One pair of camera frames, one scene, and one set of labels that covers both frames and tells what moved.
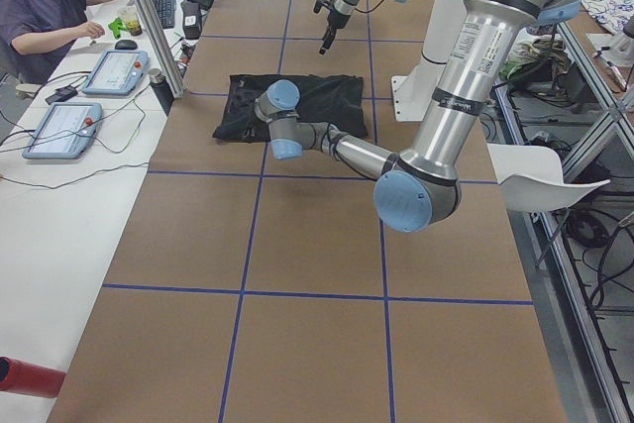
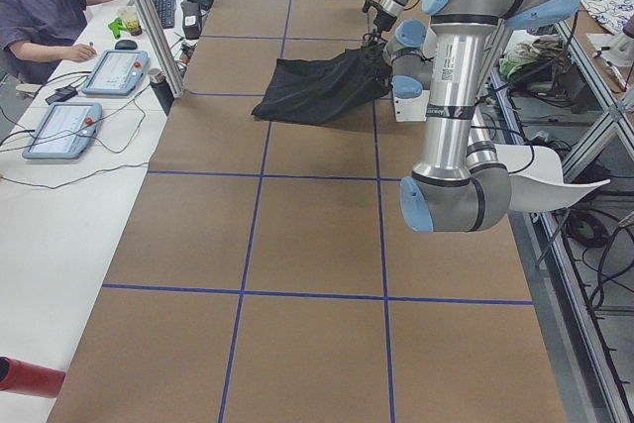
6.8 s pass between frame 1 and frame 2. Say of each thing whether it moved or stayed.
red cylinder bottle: stayed
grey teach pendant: stayed
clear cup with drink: stayed
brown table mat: stayed
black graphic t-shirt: moved
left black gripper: moved
